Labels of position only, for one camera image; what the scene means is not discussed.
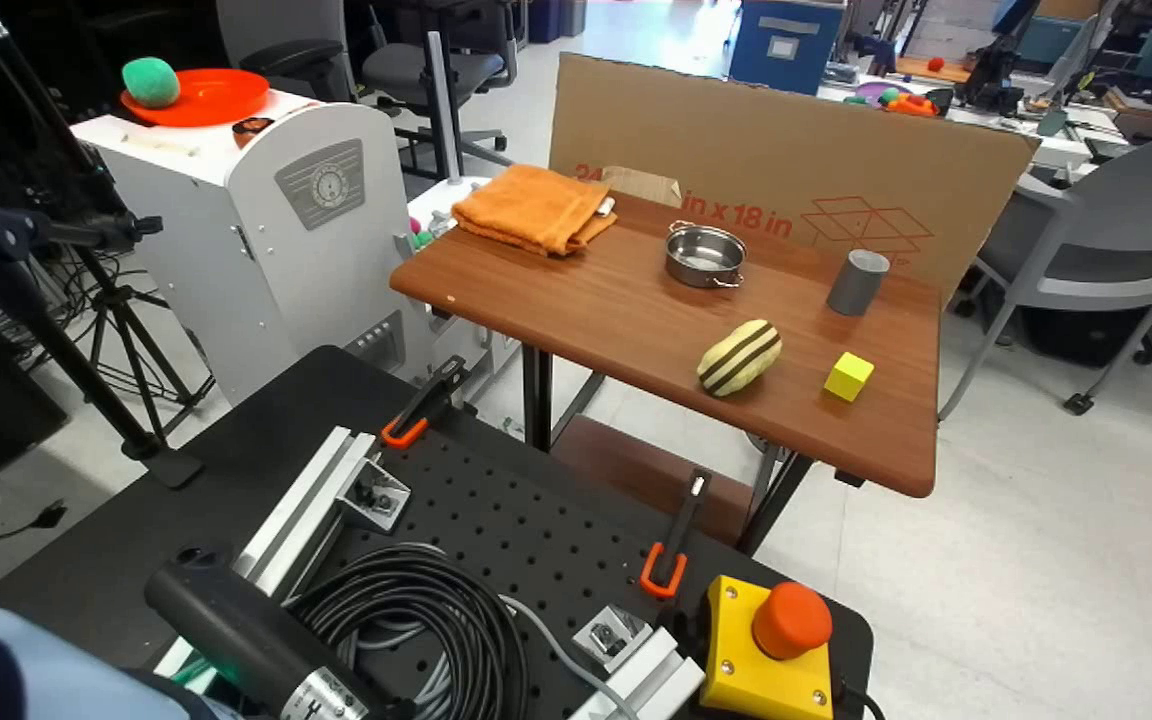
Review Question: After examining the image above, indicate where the silver pot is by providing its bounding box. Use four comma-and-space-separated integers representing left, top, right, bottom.
663, 220, 749, 291

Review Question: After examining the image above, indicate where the yellow cube block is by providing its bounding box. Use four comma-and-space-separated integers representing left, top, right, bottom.
822, 350, 877, 404

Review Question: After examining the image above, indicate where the grey cylinder block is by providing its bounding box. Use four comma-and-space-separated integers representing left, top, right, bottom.
825, 249, 892, 318

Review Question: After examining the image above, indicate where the folded orange cloth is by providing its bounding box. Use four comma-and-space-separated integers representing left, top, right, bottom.
450, 163, 620, 258

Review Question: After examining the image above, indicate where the yellow striped plush toy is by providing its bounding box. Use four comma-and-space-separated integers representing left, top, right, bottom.
695, 318, 784, 399

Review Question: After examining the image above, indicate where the cardboard sheet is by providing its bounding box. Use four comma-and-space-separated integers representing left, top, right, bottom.
547, 51, 1041, 307

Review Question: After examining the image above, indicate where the white toy kitchen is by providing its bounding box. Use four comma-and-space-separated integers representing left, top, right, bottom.
70, 87, 522, 407

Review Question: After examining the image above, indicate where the dark grey office chair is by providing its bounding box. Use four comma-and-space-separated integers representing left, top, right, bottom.
215, 0, 520, 183

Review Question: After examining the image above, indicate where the yellow emergency stop button box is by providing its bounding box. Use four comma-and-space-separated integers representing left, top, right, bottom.
698, 574, 836, 720

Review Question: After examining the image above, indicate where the blue box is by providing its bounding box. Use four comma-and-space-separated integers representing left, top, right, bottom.
727, 0, 848, 97

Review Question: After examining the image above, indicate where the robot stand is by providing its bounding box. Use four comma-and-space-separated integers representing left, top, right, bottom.
0, 345, 877, 720

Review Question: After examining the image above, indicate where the heap of colourful toys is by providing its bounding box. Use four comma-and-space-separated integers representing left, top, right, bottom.
843, 82, 941, 119

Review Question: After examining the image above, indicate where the black tripod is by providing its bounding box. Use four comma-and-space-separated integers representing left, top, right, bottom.
71, 235, 219, 436

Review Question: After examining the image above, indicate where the orange plate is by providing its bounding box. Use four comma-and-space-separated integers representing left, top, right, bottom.
119, 67, 272, 129

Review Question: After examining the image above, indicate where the green plush ball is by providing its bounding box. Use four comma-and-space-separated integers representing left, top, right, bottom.
121, 56, 182, 110

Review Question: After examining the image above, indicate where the black clamp with orange handle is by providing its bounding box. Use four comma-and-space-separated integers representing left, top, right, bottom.
380, 355, 470, 450
638, 467, 713, 600

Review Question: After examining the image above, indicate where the coil of black cable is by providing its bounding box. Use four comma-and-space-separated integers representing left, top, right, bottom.
286, 542, 534, 720

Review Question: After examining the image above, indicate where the aluminium rail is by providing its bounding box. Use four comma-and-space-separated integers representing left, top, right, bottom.
152, 426, 413, 683
566, 604, 708, 720

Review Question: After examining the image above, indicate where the black cylinder with silver ring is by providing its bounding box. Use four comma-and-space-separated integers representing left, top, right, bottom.
144, 548, 372, 720

